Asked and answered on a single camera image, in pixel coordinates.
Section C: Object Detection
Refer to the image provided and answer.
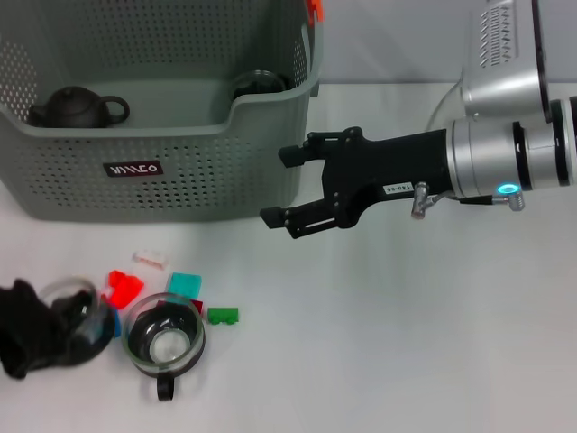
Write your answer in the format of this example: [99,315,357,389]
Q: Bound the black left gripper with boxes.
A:
[0,278,96,380]

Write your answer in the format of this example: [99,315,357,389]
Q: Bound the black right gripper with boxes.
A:
[260,126,453,240]

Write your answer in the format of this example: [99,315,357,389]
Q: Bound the glass teacup with black base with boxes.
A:
[232,69,292,101]
[121,291,207,402]
[40,275,117,367]

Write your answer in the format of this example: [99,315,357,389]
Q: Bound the grey-green perforated storage bin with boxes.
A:
[0,0,325,226]

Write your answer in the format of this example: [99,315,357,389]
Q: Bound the large bright red brick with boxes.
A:
[107,269,145,310]

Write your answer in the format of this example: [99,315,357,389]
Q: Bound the white building brick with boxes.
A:
[132,251,172,271]

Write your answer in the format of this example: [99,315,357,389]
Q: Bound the teal building brick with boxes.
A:
[167,272,204,301]

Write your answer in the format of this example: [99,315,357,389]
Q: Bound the green building brick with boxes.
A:
[206,306,241,327]

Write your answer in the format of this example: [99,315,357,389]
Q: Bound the dark clay teapot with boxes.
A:
[28,85,132,129]

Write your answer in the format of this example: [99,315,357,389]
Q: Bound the right gripper cable with plug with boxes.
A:
[412,181,497,221]

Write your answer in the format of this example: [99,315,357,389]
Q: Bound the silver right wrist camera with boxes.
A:
[459,0,554,125]

